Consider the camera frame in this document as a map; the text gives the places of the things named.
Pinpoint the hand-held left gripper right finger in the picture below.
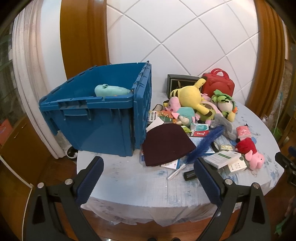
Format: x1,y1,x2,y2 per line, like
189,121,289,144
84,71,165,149
194,158,272,241

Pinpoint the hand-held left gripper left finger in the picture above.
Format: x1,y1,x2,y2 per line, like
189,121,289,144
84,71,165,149
24,156,104,241

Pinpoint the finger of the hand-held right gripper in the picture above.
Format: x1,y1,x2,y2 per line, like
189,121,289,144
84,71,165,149
275,151,296,168

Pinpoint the blue plastic crate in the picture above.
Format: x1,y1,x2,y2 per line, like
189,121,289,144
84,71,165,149
39,61,153,158

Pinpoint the maroon knit beanie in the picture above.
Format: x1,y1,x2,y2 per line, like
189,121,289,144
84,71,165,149
142,123,197,167

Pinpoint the grey furry plush toy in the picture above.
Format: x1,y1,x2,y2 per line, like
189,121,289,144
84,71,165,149
209,115,237,141

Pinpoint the black tube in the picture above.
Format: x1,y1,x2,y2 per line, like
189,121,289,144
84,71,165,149
183,170,197,181

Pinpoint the white box with green stripe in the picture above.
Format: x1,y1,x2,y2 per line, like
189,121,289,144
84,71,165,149
203,151,241,169

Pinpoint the blue booklet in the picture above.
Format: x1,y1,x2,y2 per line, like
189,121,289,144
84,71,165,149
190,137,215,154

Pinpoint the white pen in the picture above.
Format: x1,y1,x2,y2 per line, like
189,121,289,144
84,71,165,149
167,162,186,180

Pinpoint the white round floor device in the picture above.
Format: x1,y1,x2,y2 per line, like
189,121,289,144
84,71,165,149
65,146,79,161

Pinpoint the small white box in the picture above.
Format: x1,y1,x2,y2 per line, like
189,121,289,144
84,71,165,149
225,160,248,174

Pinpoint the blue feather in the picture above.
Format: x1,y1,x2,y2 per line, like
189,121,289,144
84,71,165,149
184,126,226,166

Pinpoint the pig plush in red dress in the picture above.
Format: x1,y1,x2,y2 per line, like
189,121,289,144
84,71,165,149
235,137,266,171

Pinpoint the pink tissue pack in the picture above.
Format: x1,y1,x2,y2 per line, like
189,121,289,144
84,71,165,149
236,125,251,139

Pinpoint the spotted yellow-green plush toy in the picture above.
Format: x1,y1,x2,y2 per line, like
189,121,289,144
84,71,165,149
196,102,223,126

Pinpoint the pig plush in teal dress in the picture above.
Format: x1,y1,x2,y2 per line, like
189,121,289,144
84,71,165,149
172,107,197,127

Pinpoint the white paper card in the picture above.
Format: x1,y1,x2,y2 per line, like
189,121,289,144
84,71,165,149
146,117,169,132

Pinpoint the orange and green packet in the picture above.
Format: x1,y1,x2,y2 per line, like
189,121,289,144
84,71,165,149
161,111,174,122

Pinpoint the green and white plush toy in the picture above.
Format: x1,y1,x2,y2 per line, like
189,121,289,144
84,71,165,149
213,89,238,122

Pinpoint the green and white box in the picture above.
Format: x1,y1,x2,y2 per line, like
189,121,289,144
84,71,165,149
148,110,163,123

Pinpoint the pink plush toy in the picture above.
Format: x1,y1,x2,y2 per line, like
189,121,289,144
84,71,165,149
163,97,182,114

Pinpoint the yellow plush toy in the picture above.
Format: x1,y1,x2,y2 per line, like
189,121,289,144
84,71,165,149
170,78,210,115

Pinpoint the teal plush toy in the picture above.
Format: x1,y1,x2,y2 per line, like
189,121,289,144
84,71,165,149
94,84,131,97

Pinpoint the red handbag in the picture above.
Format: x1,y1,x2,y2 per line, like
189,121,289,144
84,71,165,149
201,68,235,100

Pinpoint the dark framed box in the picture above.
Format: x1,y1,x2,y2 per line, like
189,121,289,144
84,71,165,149
167,74,201,98

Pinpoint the dark window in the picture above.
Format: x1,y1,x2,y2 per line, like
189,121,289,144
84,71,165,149
0,23,16,116

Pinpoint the wooden door frame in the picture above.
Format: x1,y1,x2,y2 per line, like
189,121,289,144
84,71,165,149
245,0,289,116
60,0,110,81

